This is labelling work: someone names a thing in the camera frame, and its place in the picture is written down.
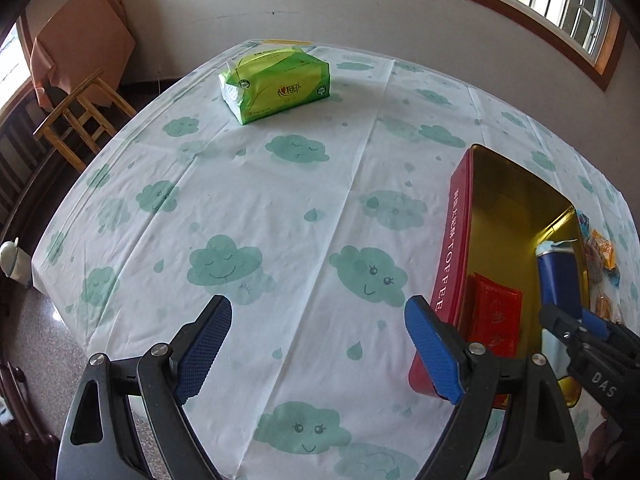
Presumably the white jug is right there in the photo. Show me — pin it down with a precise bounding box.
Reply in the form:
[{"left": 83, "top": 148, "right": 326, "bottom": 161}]
[{"left": 0, "top": 237, "right": 32, "bottom": 288}]

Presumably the fried dough twist snack bag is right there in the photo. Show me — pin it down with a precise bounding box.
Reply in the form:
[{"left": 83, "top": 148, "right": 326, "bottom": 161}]
[{"left": 590, "top": 278, "right": 624, "bottom": 324}]

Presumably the red toffee tin box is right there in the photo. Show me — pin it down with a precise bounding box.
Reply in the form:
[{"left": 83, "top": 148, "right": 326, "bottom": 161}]
[{"left": 431, "top": 144, "right": 589, "bottom": 406}]

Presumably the green tissue pack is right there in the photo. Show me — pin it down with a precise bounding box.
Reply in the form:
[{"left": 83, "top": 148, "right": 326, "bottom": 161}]
[{"left": 218, "top": 47, "right": 331, "bottom": 125}]

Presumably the red snack packet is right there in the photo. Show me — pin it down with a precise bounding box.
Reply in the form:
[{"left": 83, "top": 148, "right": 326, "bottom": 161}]
[{"left": 469, "top": 273, "right": 523, "bottom": 359}]

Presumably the small blue wrapped candy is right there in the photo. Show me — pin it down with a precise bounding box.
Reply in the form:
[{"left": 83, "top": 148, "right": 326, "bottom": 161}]
[{"left": 576, "top": 209, "right": 590, "bottom": 237}]

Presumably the blue snack packet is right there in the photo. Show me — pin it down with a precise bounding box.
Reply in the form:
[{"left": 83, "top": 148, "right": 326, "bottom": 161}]
[{"left": 536, "top": 240, "right": 582, "bottom": 378}]

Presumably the white cloud pattern tablecloth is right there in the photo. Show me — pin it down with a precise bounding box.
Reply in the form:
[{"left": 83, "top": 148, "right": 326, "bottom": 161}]
[{"left": 32, "top": 41, "right": 639, "bottom": 479}]

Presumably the orange snack packet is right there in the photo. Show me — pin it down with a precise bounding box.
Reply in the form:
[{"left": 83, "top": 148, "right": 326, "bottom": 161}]
[{"left": 590, "top": 230, "right": 616, "bottom": 271}]

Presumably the orange cloth covered table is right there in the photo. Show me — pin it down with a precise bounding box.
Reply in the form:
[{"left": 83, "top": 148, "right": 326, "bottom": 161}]
[{"left": 29, "top": 0, "right": 136, "bottom": 112}]

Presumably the wooden chair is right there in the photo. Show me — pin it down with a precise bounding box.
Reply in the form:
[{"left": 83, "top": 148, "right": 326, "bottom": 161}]
[{"left": 34, "top": 68, "right": 137, "bottom": 174}]

